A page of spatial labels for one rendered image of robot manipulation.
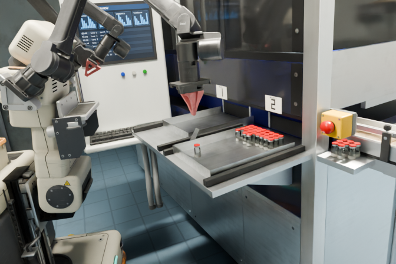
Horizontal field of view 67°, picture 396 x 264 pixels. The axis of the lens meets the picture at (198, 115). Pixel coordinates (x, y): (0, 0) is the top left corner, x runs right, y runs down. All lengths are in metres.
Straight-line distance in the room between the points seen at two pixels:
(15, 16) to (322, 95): 3.48
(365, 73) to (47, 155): 1.20
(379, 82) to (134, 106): 1.19
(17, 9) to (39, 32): 2.79
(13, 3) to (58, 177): 2.92
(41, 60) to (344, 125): 0.92
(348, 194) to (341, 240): 0.20
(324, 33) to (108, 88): 1.14
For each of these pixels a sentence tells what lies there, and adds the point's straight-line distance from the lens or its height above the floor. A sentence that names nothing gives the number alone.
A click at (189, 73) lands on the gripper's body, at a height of 1.20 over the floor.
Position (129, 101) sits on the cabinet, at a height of 0.96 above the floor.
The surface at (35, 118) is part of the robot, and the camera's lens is 1.27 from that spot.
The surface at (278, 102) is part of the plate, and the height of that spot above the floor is 1.03.
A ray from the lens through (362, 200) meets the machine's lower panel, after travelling 1.42.
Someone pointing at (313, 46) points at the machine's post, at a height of 1.23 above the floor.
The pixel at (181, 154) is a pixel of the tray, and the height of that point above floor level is 0.90.
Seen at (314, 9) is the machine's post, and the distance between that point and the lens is 1.00.
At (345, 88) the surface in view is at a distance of 1.12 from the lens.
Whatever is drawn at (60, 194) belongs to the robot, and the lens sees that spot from 1.33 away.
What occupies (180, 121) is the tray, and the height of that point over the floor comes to 0.89.
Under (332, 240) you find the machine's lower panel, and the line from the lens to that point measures 1.35.
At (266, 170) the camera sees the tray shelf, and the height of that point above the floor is 0.88.
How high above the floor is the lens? 1.31
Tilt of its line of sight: 16 degrees down
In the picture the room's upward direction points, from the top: 5 degrees counter-clockwise
